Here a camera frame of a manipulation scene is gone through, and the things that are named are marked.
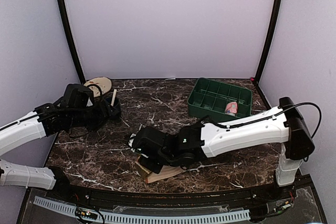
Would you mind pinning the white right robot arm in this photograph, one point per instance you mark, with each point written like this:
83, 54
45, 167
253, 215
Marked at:
283, 124

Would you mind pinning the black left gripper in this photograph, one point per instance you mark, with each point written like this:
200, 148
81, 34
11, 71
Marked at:
102, 115

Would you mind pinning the pink patterned sock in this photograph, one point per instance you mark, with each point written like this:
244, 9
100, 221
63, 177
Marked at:
231, 108

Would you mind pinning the beige embroidered round coaster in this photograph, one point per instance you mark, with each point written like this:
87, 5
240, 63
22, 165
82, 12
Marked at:
104, 83

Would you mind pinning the black frame post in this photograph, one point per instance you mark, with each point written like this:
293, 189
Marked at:
70, 40
268, 40

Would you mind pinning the dark blue mug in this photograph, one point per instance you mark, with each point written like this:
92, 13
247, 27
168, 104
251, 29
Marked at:
115, 108

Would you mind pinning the black front rail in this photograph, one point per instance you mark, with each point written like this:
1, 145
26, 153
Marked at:
106, 199

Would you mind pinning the beige striped sock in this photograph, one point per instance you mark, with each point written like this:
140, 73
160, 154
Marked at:
150, 177

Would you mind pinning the right black frame post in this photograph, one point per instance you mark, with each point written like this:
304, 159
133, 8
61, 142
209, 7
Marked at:
268, 40

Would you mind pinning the green compartment tray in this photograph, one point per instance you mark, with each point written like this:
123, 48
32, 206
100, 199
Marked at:
210, 97

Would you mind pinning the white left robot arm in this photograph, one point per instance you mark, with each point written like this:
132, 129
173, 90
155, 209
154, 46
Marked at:
37, 124

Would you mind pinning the wooden stick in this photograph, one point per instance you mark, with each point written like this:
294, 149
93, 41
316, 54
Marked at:
113, 97

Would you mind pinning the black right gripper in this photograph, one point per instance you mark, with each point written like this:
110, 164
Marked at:
154, 168

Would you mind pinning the white slotted cable duct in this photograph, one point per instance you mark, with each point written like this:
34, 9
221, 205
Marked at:
123, 214

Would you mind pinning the left black frame post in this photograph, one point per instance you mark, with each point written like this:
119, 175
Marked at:
70, 40

